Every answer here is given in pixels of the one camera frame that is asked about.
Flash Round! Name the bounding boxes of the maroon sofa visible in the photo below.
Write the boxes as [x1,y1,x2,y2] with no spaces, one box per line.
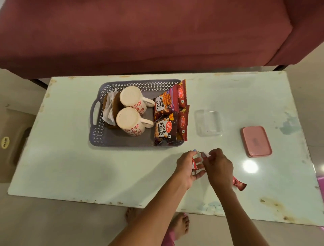
[0,0,324,90]

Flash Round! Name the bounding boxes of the person's left foot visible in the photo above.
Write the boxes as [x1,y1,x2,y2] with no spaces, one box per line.
[125,207,143,225]

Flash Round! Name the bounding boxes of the clear plastic container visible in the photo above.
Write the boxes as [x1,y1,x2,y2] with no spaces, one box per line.
[194,109,223,137]

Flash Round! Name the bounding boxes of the pink object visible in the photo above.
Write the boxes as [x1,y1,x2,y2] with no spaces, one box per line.
[316,176,324,201]

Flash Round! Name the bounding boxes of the dark peanut snack packet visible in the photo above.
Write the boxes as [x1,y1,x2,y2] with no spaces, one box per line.
[154,114,181,146]

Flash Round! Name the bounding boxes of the small red snack packet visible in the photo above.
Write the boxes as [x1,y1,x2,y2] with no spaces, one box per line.
[191,151,247,191]

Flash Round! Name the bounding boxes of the person's left forearm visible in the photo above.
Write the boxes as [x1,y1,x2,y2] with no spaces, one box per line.
[109,179,191,246]

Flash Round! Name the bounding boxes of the pink plastic lid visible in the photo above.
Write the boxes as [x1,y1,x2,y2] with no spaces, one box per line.
[240,126,273,158]

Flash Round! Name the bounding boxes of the person's left hand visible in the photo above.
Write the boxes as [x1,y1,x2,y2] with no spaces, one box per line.
[175,150,206,190]

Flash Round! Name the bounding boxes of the person's right foot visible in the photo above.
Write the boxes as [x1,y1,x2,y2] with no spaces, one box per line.
[169,212,190,241]

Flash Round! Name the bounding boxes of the white paper napkin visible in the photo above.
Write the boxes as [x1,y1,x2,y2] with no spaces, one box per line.
[102,90,119,126]

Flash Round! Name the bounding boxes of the person's right forearm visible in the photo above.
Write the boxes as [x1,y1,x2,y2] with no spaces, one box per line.
[212,184,269,246]

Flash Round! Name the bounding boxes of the white cup with red flowers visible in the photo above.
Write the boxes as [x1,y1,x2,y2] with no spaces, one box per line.
[119,86,155,115]
[116,107,154,137]

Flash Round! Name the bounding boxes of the brown coaster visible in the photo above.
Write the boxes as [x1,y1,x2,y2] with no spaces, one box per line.
[102,95,122,128]

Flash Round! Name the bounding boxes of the grey perforated plastic tray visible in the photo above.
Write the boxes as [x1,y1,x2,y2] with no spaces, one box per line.
[89,79,188,147]

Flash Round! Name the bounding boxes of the person's foot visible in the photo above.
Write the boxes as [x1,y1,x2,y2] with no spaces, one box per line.
[125,207,143,225]
[169,212,190,241]

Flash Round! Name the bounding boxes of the brown plastic stool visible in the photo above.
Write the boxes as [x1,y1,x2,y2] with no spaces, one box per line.
[0,107,36,183]

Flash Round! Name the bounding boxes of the orange and purple nut packet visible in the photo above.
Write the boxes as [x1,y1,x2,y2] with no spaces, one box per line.
[154,87,179,121]

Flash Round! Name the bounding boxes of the person's right hand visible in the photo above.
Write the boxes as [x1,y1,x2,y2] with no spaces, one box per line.
[202,149,234,191]

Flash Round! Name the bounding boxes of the pink trousers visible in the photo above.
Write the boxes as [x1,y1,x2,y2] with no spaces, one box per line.
[161,229,177,246]

